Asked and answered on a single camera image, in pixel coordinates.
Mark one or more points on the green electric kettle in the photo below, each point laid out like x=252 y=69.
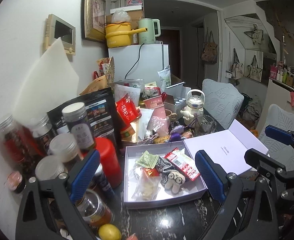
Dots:
x=153 y=30

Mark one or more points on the yellow pot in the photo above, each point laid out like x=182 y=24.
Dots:
x=121 y=34

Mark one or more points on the white mini fridge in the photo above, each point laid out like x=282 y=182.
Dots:
x=139 y=62

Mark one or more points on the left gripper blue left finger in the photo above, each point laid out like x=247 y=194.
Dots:
x=82 y=174

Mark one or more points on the gold framed picture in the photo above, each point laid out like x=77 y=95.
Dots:
x=93 y=20

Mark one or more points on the dark label plastic jar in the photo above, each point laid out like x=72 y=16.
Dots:
x=75 y=116

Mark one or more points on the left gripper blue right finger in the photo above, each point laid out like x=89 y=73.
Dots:
x=213 y=175

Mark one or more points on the orange filled plastic jar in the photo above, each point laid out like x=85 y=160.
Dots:
x=93 y=210

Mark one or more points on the wooden framed wall monitor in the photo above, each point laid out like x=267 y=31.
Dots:
x=58 y=28

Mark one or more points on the white robot figurine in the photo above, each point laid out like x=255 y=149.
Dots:
x=195 y=99

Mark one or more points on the pink cup stack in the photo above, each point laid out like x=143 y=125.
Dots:
x=158 y=121

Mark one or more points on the red white packet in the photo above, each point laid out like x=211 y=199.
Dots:
x=184 y=163

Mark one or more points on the clear zip bag white contents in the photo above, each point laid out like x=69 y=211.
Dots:
x=147 y=187

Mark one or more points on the checkered plush doll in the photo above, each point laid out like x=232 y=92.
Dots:
x=171 y=178

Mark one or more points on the white open gift box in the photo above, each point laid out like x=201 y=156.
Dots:
x=226 y=148

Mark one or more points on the light blue chair far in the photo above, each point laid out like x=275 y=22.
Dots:
x=222 y=101

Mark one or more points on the blue tablet tube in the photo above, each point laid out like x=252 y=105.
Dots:
x=103 y=183

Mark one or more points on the red bag of dates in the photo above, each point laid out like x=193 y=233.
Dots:
x=127 y=110

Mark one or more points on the brown filled spice jar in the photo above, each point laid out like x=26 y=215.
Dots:
x=65 y=148

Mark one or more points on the light green tea packet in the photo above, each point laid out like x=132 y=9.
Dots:
x=148 y=160

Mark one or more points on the brown hanging tote bag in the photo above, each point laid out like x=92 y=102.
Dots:
x=209 y=53

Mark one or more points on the white foam board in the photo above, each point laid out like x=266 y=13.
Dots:
x=51 y=82

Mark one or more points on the red cylindrical canister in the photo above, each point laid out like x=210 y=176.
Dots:
x=109 y=161

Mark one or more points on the red gold snack packet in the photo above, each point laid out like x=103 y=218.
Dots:
x=151 y=172

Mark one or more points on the black coffee pouch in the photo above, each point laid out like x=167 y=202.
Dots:
x=101 y=112

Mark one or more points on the yellow lemon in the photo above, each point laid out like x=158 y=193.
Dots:
x=109 y=232

